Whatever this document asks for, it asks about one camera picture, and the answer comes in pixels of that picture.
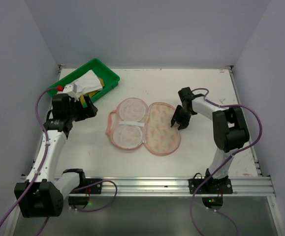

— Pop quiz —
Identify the yellow bra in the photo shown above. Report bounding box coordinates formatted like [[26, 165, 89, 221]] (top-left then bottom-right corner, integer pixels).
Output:
[[80, 78, 105, 103]]

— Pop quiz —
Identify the white bra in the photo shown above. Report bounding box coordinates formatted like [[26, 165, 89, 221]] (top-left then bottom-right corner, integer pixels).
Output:
[[73, 70, 103, 96]]

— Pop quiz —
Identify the carrot print laundry bag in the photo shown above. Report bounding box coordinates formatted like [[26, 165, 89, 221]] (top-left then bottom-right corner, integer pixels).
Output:
[[106, 97, 181, 156]]

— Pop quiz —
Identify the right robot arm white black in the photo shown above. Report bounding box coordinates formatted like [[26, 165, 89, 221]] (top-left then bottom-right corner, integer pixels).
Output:
[[171, 87, 250, 194]]

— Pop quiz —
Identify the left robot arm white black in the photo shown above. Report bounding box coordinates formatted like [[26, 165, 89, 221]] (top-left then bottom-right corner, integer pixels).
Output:
[[14, 93, 97, 218]]

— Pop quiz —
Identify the green plastic tray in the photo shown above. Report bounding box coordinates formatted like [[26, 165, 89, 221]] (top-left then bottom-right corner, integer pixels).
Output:
[[50, 58, 120, 103]]

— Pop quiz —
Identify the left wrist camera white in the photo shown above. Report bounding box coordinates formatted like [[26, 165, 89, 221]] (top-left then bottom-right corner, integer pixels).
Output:
[[57, 83, 79, 101]]

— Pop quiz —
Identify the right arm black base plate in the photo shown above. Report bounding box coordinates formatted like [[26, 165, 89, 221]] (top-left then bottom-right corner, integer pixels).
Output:
[[188, 171, 233, 210]]

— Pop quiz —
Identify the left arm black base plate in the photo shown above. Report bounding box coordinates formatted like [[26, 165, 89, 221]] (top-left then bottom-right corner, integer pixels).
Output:
[[68, 178, 102, 208]]

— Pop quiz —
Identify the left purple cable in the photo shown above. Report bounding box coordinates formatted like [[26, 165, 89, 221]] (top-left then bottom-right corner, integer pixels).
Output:
[[0, 86, 118, 236]]

